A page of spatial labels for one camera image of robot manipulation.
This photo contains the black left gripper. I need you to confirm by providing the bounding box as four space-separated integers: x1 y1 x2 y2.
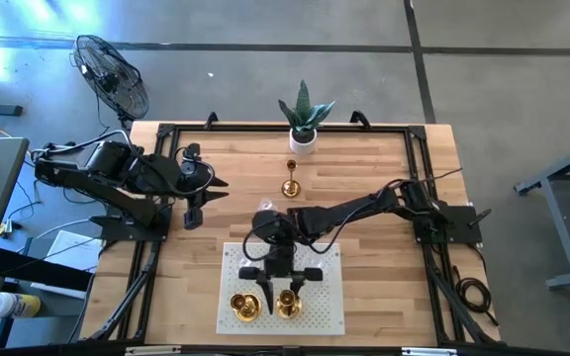
180 142 230 231

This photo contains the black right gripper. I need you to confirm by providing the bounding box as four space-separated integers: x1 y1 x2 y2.
237 240 325 316

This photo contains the white perforated metal shelf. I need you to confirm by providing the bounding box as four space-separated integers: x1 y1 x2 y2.
215 241 346 336

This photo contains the white plant pot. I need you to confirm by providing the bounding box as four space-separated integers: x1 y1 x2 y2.
288 127 319 156

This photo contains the green snake plant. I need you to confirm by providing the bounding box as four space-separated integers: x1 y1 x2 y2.
277 79 337 141

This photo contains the black floor fan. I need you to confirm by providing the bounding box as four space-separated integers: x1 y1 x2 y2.
69 34 150 131

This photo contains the white paper sheet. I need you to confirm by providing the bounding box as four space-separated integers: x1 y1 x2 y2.
31 229 104 301

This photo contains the black side table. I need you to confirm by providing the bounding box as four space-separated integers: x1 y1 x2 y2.
0 245 93 350

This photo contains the white yellow bottle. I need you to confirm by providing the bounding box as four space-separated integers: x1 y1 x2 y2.
0 291 42 319

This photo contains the black aluminium table frame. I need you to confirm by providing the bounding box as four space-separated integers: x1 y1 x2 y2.
86 122 502 347

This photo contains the coiled black cable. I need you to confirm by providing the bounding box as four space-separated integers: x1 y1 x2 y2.
454 266 500 327

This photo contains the grey desk leg frame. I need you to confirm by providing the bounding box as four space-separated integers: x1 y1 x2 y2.
514 135 570 291

